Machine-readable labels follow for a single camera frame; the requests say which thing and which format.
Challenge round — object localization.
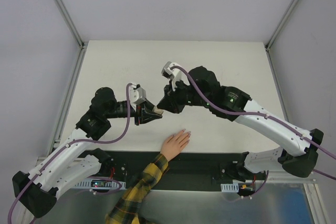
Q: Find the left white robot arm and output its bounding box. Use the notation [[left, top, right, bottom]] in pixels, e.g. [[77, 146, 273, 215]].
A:
[[12, 83, 163, 219]]

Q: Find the yellow plaid sleeve forearm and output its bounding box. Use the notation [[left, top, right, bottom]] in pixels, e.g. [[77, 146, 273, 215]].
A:
[[105, 154, 169, 223]]

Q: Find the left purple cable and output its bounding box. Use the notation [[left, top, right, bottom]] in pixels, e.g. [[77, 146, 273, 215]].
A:
[[7, 82, 134, 224]]

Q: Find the left aluminium frame rail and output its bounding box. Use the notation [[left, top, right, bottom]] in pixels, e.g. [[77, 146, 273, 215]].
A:
[[46, 42, 88, 155]]

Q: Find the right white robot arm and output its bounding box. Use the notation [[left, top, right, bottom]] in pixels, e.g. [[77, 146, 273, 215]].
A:
[[157, 62, 323, 182]]

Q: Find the white cable duct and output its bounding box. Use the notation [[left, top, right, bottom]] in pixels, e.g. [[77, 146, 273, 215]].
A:
[[220, 183, 239, 193], [72, 178, 126, 190]]

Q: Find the aluminium frame post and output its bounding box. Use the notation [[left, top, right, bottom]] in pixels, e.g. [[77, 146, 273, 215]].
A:
[[54, 0, 85, 49], [265, 0, 301, 52]]

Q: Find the beige nail polish bottle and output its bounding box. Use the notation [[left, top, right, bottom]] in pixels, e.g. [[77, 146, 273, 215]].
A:
[[153, 106, 164, 115]]

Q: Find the aluminium frame rail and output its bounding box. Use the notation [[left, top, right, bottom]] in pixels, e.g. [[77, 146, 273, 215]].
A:
[[46, 42, 88, 155], [265, 49, 330, 223]]

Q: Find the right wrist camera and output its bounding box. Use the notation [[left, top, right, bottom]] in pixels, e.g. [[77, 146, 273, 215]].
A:
[[161, 61, 188, 93]]

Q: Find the left aluminium frame post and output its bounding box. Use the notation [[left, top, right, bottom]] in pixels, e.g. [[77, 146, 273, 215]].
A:
[[54, 0, 85, 49]]

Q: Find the purple cable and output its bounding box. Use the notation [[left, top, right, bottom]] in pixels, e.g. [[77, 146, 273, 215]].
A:
[[170, 65, 336, 202], [7, 82, 134, 224]]

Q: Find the person's hand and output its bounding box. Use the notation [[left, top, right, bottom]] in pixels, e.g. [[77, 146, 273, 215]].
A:
[[160, 129, 191, 162]]

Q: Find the right white cable duct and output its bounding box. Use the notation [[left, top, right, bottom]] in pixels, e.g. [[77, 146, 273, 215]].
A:
[[220, 183, 239, 193]]

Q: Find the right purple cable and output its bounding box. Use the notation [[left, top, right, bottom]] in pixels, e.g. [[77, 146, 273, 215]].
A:
[[170, 65, 336, 202]]

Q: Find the right aluminium frame rail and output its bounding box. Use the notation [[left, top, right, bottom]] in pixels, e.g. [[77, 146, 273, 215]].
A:
[[265, 49, 330, 223]]

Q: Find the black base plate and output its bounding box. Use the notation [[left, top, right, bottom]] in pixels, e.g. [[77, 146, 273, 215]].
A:
[[94, 151, 266, 191]]

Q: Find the left white cable duct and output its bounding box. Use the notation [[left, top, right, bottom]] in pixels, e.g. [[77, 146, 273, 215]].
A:
[[72, 178, 126, 190]]

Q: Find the right aluminium frame post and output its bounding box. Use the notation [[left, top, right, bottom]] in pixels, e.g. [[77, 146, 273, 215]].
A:
[[265, 0, 301, 52]]

